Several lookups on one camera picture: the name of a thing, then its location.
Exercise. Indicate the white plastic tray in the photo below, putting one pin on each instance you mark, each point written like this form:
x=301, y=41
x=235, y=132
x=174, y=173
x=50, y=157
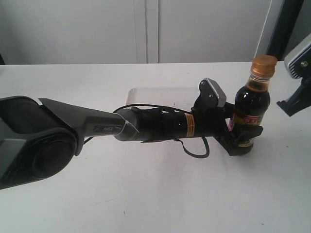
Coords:
x=178, y=97

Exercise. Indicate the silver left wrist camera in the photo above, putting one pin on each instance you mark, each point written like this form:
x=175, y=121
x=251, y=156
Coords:
x=211, y=94

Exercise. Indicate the soy sauce bottle gold cap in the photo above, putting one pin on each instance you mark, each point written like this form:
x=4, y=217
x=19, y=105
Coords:
x=253, y=99

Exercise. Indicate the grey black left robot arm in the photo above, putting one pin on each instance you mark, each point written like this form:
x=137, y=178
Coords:
x=38, y=139

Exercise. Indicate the dark grey vertical post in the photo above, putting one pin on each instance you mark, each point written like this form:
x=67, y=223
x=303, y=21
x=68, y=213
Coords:
x=284, y=27

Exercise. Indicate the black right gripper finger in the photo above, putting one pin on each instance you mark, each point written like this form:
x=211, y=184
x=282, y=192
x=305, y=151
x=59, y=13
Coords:
x=300, y=100

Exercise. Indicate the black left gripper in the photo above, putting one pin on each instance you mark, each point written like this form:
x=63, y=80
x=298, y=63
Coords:
x=212, y=123

